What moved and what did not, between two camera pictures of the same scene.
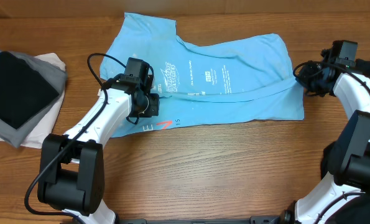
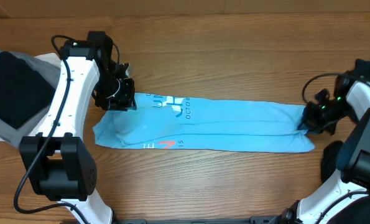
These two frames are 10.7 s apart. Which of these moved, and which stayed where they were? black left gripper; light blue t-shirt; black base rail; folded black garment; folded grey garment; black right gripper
Moved: light blue t-shirt; black right gripper; black left gripper
Stayed: folded black garment; black base rail; folded grey garment
